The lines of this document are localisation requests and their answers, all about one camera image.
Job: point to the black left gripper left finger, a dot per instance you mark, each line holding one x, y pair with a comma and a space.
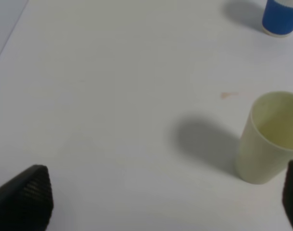
26, 201

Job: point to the light green plastic cup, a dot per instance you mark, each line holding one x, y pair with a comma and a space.
266, 144

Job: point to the blue paper cup white rim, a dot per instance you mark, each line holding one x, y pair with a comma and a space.
277, 19

